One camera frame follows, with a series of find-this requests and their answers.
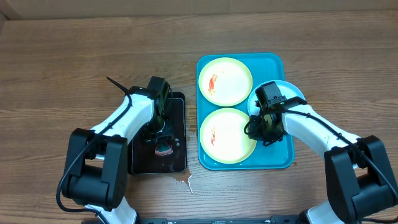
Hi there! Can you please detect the teal orange sponge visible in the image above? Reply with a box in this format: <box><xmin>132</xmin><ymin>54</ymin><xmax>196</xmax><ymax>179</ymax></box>
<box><xmin>154</xmin><ymin>142</ymin><xmax>173</xmax><ymax>156</ymax></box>

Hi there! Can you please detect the light blue plate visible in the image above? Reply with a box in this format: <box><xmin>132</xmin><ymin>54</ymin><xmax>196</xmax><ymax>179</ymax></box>
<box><xmin>248</xmin><ymin>80</ymin><xmax>305</xmax><ymax>116</ymax></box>

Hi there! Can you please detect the yellow plate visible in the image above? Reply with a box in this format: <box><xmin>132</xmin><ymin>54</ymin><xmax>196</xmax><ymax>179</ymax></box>
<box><xmin>199</xmin><ymin>108</ymin><xmax>257</xmax><ymax>164</ymax></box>
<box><xmin>198</xmin><ymin>57</ymin><xmax>253</xmax><ymax>106</ymax></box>

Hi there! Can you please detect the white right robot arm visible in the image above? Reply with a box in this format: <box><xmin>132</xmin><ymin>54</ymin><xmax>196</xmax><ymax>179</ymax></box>
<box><xmin>244</xmin><ymin>96</ymin><xmax>397</xmax><ymax>223</ymax></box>

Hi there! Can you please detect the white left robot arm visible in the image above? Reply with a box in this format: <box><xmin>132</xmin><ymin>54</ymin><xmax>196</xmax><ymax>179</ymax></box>
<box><xmin>55</xmin><ymin>77</ymin><xmax>187</xmax><ymax>223</ymax></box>

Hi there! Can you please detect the black water tray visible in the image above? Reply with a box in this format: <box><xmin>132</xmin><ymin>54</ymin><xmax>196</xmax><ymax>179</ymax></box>
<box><xmin>127</xmin><ymin>92</ymin><xmax>187</xmax><ymax>175</ymax></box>

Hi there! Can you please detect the teal plastic serving tray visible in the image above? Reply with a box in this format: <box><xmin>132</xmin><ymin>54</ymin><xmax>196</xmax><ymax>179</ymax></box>
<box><xmin>197</xmin><ymin>52</ymin><xmax>295</xmax><ymax>170</ymax></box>

